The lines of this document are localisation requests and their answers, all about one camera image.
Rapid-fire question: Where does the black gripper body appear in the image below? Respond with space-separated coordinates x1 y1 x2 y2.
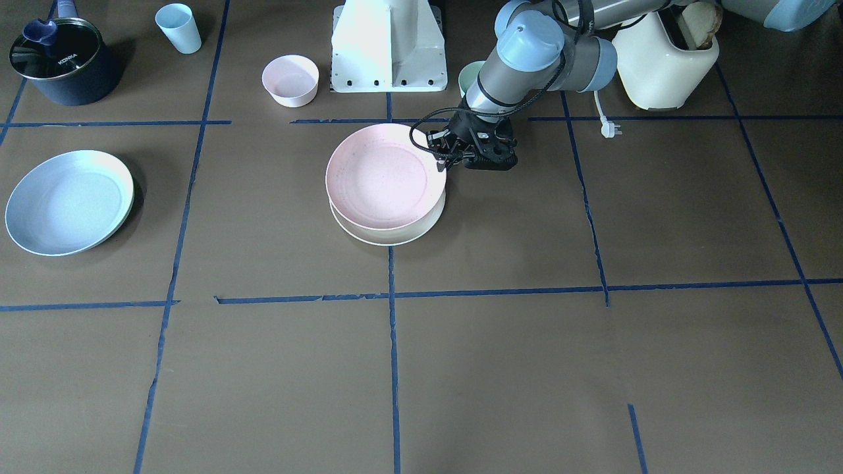
427 112 518 171

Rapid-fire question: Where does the pink plate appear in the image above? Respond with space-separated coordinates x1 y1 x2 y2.
325 123 447 230

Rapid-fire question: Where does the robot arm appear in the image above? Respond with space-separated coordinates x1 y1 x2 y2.
427 1 834 171

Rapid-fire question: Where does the green plate under blue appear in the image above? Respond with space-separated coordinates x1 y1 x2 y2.
82 172 136 251

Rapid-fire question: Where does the green bowl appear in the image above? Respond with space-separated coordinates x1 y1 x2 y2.
457 61 485 98

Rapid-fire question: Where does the cream plate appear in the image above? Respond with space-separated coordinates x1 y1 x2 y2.
329 191 447 246

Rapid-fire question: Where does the cream toaster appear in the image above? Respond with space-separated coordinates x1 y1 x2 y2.
612 6 720 111

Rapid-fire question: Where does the pink bowl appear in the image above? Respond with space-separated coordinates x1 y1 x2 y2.
261 55 320 108

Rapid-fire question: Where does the bread slice in toaster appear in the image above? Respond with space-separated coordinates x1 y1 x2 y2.
677 2 723 51

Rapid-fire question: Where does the light blue cup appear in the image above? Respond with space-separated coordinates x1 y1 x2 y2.
155 3 202 55

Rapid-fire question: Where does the dark blue pot with lid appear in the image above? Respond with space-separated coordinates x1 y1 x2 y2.
9 1 122 106

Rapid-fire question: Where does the white toaster power cable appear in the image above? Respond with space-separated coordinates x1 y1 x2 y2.
593 90 624 140

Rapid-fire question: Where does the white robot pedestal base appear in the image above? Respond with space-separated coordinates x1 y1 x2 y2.
329 1 448 93

